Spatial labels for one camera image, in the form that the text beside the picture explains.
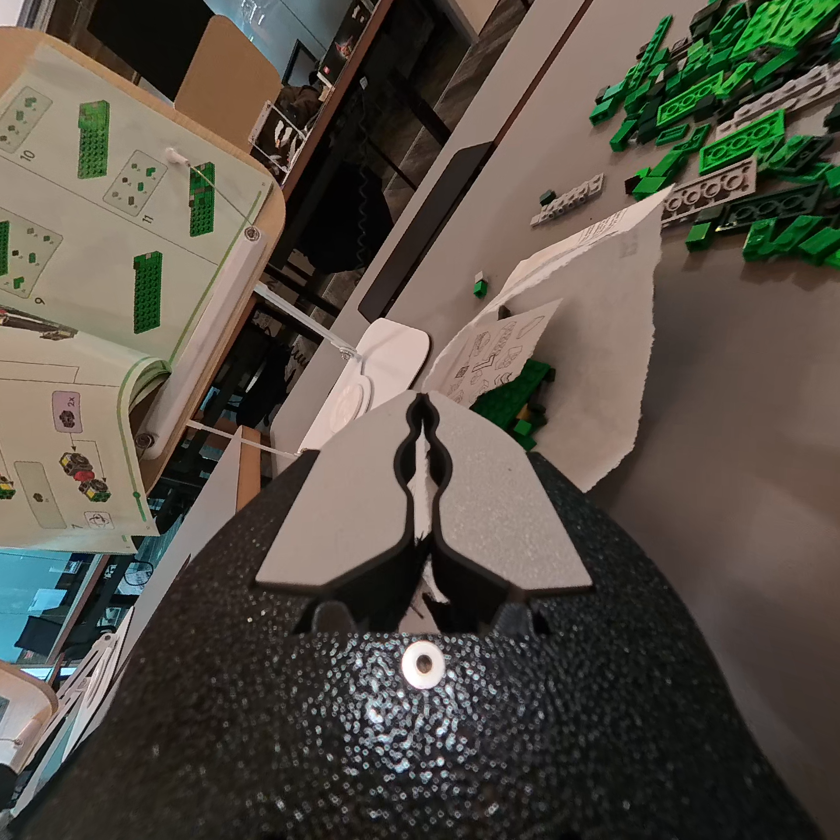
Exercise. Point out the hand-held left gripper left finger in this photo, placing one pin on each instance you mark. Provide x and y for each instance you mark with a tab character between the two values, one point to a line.
348	499

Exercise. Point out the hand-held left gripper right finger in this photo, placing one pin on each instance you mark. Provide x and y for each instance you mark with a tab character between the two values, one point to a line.
505	518

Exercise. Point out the torn white paper bag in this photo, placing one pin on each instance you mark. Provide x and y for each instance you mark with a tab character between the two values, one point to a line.
590	367

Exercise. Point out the grey desk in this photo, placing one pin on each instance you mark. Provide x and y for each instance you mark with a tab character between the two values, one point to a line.
735	407

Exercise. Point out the green toy baseplate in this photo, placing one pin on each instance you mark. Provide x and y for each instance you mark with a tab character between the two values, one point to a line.
518	400

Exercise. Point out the wooden white book stand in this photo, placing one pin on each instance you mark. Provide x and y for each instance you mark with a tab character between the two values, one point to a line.
220	295

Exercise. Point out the black flat pad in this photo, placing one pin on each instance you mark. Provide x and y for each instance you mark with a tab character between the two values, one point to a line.
426	229

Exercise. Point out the grey long toy plate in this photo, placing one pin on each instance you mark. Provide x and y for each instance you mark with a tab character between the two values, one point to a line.
577	193

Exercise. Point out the green instruction booklet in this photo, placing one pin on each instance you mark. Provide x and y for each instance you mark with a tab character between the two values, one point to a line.
98	262

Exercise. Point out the clear acrylic display case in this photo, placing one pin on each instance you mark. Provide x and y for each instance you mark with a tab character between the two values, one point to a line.
279	134

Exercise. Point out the pile of green toy bricks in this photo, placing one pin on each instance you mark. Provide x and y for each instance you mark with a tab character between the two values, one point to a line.
735	141

